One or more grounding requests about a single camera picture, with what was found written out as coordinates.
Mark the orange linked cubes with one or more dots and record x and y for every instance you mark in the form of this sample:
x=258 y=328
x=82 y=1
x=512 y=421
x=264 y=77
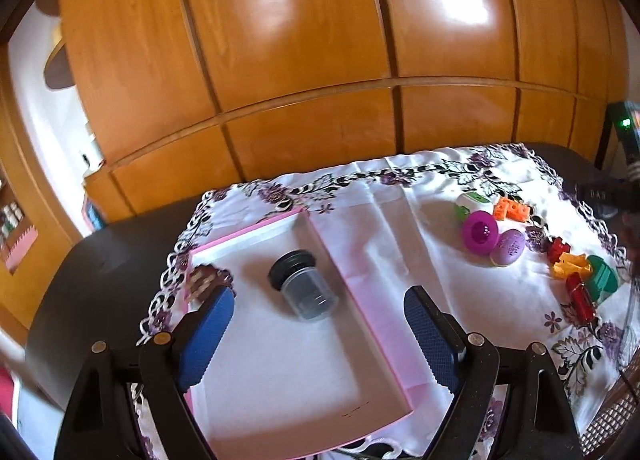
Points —
x=511 y=211

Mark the white floral embroidered tablecloth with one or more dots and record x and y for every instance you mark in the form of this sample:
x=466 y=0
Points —
x=390 y=240

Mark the brown striped block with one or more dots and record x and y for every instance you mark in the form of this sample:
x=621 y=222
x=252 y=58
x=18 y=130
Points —
x=202 y=282

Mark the black device with green light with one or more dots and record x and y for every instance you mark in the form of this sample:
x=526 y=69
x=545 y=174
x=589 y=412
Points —
x=622 y=129

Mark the green spool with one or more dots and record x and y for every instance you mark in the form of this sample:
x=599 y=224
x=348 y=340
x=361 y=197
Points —
x=604 y=277

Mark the shallow pink box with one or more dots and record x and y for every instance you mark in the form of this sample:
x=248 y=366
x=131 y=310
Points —
x=280 y=365

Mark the red plastic piece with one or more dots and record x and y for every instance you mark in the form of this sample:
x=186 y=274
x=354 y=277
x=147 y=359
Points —
x=559 y=250

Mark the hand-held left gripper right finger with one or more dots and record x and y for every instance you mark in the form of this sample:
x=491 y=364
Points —
x=430 y=335

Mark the wooden wardrobe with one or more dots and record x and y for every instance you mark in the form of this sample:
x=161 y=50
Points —
x=300 y=64

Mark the red cylinder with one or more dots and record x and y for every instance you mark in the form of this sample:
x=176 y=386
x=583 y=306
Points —
x=581 y=300

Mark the pink saw-edged object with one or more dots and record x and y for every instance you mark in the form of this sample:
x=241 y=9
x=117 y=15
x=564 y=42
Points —
x=21 y=247

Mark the wooden door frame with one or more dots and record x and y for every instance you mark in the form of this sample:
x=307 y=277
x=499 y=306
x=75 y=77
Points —
x=35 y=200

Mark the dark brown hanging object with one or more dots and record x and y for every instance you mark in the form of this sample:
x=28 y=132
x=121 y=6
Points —
x=56 y=67

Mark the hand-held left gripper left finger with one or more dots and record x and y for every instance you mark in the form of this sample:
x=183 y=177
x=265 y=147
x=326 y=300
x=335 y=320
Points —
x=206 y=335

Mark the wicker chair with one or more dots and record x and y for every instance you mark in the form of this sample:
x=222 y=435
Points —
x=612 y=420

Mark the yellow plastic piece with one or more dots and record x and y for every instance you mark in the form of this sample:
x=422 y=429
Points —
x=572 y=266

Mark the magenta spool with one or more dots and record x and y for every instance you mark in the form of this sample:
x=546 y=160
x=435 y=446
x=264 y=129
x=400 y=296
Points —
x=480 y=232

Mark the purple oval soap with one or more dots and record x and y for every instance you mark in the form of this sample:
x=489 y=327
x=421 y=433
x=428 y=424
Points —
x=509 y=247

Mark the green and white square case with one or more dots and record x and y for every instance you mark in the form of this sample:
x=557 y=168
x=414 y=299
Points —
x=470 y=202

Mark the grey jar with black lid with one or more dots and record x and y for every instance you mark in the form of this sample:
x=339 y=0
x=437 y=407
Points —
x=307 y=290

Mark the blue box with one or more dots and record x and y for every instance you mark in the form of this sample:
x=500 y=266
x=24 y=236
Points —
x=94 y=214

